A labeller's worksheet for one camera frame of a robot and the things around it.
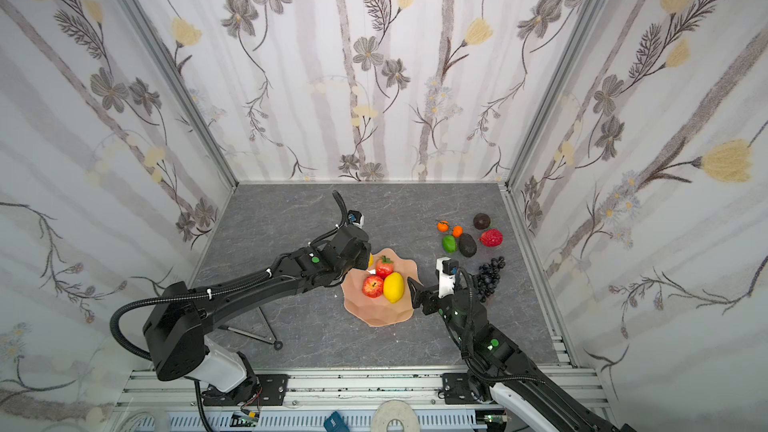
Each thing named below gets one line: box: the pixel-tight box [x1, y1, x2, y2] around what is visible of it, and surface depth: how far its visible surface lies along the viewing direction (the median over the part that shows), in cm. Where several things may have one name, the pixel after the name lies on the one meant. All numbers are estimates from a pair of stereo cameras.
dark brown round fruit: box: [473, 212, 491, 230], surface depth 106 cm
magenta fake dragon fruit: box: [479, 229, 503, 247], surface depth 100 cm
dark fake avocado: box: [458, 233, 477, 258], surface depth 102 cm
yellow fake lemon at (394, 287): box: [383, 272, 405, 304], surface depth 90 cm
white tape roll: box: [371, 400, 421, 432], surface depth 72 cm
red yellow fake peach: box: [362, 275, 384, 299], surface depth 88 cm
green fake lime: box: [442, 235, 457, 253], surface depth 101 cm
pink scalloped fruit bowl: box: [341, 248, 423, 327], surface depth 89 cm
